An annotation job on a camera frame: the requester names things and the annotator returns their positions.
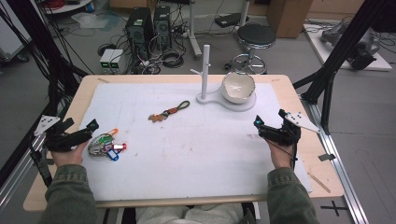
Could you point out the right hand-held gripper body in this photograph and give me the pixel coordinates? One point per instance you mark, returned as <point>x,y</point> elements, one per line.
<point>285,135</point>

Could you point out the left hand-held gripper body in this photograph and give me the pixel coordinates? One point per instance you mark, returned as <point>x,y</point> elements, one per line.
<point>63,139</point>

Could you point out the key bunch with coloured tags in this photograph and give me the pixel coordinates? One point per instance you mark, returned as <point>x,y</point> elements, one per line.
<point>104,146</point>

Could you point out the white key stand with pole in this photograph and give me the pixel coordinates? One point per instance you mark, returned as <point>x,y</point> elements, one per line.
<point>205,71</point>

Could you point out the person's left hand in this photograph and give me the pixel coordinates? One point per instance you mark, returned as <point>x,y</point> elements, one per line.
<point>69,157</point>

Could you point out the person's right hand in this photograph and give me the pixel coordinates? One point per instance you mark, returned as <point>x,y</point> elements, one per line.
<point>281,155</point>

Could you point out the white ceramic bowl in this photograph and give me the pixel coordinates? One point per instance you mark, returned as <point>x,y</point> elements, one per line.
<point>238,87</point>

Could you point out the short wooden stick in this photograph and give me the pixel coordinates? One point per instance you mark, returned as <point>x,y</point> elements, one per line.
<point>103,80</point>

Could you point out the black tape patch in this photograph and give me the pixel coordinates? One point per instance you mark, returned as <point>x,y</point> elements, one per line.
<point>327,157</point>

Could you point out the long wooden stick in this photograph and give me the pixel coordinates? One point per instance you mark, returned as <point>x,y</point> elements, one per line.
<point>319,182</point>

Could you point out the white power supply box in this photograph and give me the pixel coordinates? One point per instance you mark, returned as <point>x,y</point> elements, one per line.
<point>117,59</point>
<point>106,59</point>

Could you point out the white foam mat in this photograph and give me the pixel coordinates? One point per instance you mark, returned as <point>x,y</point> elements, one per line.
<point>193,155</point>

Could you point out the black round stool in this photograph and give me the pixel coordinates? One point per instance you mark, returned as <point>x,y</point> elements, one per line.
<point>256,35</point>

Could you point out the clear plastic sheet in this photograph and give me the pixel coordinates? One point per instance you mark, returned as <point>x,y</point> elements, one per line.
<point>90,20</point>

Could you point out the large black computer tower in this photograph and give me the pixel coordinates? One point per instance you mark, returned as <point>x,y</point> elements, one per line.
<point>138,31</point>

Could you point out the flat black device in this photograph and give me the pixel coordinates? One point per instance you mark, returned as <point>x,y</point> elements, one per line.
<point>230,19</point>

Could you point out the brown cardboard box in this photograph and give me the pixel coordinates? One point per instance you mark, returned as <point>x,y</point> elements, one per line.
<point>288,17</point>

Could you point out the white metal table leg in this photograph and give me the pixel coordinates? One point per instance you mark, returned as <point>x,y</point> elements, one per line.
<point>193,34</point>

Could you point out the white platform with grey device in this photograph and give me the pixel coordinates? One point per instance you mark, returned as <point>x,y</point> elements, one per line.
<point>351,46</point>

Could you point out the person's legs in grey trousers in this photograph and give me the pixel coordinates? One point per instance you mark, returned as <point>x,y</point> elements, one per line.
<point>190,215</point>

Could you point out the white board panel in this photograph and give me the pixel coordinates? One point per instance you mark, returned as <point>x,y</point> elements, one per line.
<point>11,34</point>

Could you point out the round white table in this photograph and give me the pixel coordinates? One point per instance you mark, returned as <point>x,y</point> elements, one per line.
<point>67,6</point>

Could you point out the small black computer tower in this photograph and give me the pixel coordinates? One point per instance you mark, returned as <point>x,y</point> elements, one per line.
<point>162,26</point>

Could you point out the aluminium rail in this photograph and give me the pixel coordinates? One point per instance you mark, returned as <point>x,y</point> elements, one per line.
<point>18,183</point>
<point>337,168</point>

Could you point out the black frame strut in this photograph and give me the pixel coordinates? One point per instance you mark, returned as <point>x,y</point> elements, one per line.
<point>339,49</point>

